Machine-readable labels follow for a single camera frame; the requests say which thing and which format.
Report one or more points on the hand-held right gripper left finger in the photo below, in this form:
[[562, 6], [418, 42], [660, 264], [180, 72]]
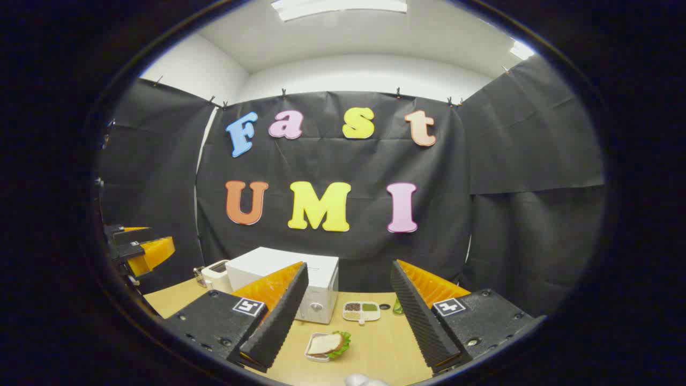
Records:
[[278, 321]]

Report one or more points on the white microwave oven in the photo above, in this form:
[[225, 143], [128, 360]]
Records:
[[321, 279]]

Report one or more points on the sandwich with lettuce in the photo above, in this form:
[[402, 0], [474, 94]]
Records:
[[326, 343]]

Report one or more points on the black backdrop cloth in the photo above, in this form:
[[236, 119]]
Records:
[[332, 161]]

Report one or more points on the small white rectangular tray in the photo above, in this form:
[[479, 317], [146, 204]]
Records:
[[311, 355]]

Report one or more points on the white toaster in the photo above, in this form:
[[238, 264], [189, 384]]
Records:
[[217, 276]]

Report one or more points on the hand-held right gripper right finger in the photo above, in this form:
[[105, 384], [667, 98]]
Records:
[[420, 321]]

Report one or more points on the white divided dish of grains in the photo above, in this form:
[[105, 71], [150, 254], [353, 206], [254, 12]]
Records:
[[362, 311]]

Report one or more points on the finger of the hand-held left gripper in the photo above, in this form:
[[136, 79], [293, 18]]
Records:
[[150, 254], [120, 234]]

